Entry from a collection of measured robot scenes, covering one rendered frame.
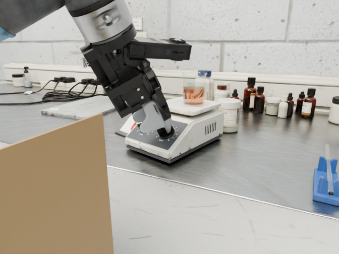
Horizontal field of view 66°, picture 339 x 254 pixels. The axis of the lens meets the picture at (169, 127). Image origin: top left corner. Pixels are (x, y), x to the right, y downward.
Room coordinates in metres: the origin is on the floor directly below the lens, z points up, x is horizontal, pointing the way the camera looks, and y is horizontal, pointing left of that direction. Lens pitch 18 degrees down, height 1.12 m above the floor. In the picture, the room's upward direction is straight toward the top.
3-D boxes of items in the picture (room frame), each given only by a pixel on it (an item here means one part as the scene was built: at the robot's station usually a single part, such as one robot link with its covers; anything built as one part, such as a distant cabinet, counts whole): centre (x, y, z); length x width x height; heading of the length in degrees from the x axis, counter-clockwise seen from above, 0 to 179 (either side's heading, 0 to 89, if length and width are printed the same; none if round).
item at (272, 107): (0.82, -0.34, 0.93); 0.05 x 0.05 x 0.05
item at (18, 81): (1.41, 0.81, 0.93); 0.06 x 0.06 x 0.06
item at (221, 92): (0.87, -0.18, 0.94); 0.05 x 0.05 x 0.09
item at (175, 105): (0.59, -0.04, 0.98); 0.12 x 0.12 x 0.01; 50
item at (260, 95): (0.86, -0.30, 0.94); 0.03 x 0.03 x 0.08
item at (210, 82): (0.92, -0.12, 0.96); 0.07 x 0.07 x 0.13
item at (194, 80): (0.57, -0.06, 1.02); 0.06 x 0.05 x 0.08; 42
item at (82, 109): (0.92, 0.27, 0.91); 0.30 x 0.20 x 0.01; 155
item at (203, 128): (0.57, -0.02, 0.94); 0.22 x 0.13 x 0.08; 140
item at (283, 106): (0.78, -0.35, 0.93); 0.03 x 0.03 x 0.07
